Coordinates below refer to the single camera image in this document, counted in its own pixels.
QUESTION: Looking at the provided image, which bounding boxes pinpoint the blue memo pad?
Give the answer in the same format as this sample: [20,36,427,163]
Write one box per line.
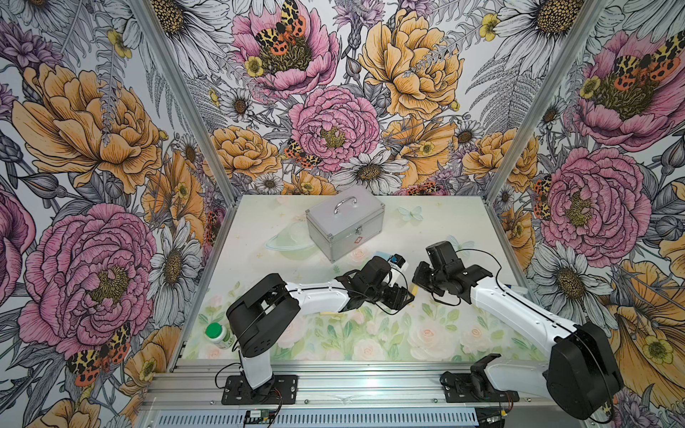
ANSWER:
[375,251,392,260]

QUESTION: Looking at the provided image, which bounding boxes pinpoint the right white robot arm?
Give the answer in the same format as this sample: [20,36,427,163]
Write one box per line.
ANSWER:
[413,241,624,420]

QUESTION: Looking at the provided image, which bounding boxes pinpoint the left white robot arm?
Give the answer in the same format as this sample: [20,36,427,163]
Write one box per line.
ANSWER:
[226,254,415,392]

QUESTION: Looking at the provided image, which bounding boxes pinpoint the silver metal first-aid case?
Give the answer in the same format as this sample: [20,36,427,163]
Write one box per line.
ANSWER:
[306,185,385,262]

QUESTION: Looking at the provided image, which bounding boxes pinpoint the clear glass bowl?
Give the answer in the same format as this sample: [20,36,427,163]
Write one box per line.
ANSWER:
[265,222,319,260]

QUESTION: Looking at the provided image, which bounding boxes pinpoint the green cap white bottle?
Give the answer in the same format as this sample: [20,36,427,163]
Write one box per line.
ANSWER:
[204,322,235,349]

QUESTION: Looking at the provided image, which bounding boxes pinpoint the green circuit board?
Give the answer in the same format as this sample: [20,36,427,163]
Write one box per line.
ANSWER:
[243,409,278,427]

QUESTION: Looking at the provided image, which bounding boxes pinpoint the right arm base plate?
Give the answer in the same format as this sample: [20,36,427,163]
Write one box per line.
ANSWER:
[440,353,520,403]

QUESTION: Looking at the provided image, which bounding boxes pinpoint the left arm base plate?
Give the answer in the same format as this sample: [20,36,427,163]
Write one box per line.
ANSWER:
[221,374,299,406]

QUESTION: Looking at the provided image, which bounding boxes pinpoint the aluminium front rail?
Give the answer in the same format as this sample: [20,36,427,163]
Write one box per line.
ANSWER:
[141,360,584,413]

